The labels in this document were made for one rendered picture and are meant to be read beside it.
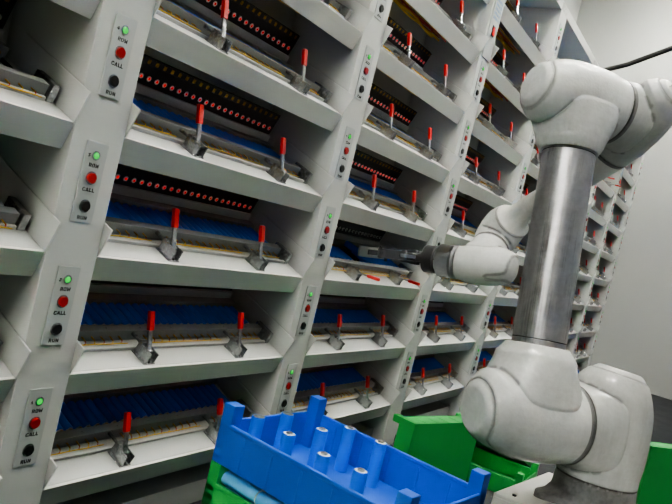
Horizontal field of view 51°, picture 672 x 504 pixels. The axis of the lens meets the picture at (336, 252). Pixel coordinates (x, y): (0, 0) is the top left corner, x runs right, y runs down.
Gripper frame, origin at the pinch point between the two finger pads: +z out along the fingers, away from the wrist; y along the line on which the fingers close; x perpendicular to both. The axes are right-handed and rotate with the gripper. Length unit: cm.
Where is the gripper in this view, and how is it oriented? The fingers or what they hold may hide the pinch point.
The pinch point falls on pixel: (371, 252)
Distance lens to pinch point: 201.2
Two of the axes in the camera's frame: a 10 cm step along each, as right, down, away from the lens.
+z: -8.6, -1.0, 5.0
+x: 1.3, -9.9, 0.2
